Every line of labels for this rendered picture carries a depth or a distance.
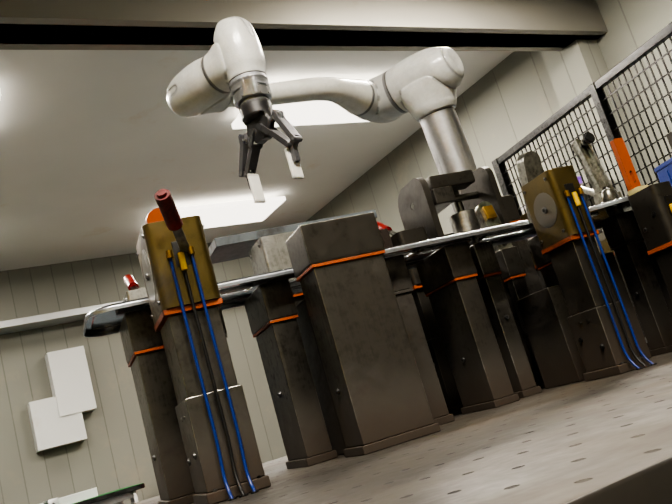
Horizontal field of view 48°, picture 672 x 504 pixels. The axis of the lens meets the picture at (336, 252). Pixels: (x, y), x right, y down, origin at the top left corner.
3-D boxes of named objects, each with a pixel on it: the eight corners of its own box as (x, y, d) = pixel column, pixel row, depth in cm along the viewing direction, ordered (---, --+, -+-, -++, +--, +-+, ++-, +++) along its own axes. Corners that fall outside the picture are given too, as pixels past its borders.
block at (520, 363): (524, 397, 134) (473, 243, 140) (503, 402, 140) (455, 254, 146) (542, 391, 135) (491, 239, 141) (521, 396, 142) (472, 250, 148)
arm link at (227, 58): (279, 74, 176) (240, 100, 183) (262, 15, 179) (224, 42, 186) (247, 65, 167) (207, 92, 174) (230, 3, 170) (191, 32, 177)
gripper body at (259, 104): (230, 110, 173) (240, 147, 171) (252, 93, 168) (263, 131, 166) (255, 113, 179) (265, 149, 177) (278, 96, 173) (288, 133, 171)
